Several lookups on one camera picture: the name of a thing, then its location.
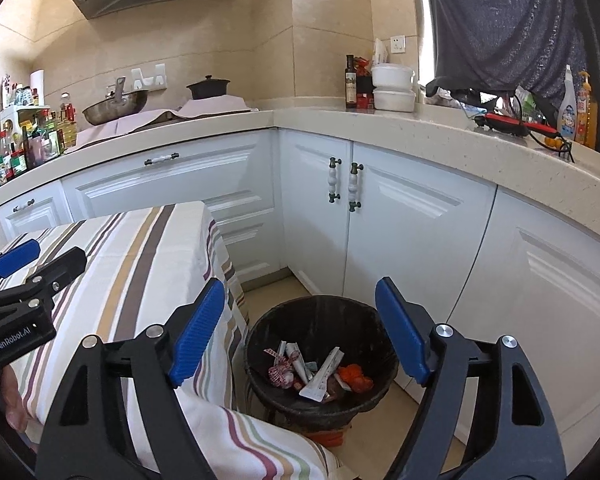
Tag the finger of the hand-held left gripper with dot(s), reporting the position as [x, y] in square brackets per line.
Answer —
[17, 257]
[60, 267]

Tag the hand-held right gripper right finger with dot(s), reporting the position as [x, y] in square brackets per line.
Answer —
[404, 332]

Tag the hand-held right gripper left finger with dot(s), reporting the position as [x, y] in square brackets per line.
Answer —
[200, 335]

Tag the black trash bin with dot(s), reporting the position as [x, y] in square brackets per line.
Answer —
[320, 320]

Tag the red checked ribbon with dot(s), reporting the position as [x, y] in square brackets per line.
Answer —
[280, 372]

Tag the long white printed packet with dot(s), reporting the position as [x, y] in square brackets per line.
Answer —
[322, 372]

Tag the person's left hand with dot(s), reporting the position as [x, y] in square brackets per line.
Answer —
[16, 405]

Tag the striped tablecloth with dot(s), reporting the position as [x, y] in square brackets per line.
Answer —
[145, 260]

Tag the group of condiment bottles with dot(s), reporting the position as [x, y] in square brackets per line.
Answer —
[30, 145]

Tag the white kitchen cabinets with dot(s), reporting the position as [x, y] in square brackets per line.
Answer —
[420, 220]

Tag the yellow cooking oil bottle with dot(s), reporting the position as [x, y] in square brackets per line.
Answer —
[69, 130]

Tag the steel wok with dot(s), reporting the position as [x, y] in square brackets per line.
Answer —
[115, 107]

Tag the white paper towel roll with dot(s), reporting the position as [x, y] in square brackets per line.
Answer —
[37, 87]

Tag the beige kitchen countertop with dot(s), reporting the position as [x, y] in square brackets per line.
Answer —
[380, 122]

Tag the black cooking pot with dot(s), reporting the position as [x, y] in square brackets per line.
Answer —
[209, 89]

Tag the white lidded container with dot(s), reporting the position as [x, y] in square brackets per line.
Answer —
[392, 76]
[393, 100]

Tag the red power strip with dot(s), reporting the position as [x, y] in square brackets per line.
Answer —
[515, 125]

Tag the red box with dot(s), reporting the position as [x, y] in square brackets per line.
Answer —
[365, 92]

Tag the dark glass bottle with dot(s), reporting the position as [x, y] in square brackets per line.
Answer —
[351, 85]

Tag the white spray bottle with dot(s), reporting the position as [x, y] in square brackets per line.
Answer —
[567, 110]

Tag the yellow pump bottle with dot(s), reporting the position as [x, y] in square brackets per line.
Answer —
[586, 115]

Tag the dark window curtain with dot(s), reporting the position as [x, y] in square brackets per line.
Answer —
[505, 20]

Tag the double white wall outlet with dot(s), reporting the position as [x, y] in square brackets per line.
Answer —
[150, 76]

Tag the single white wall outlet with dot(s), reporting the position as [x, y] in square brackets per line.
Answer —
[398, 44]

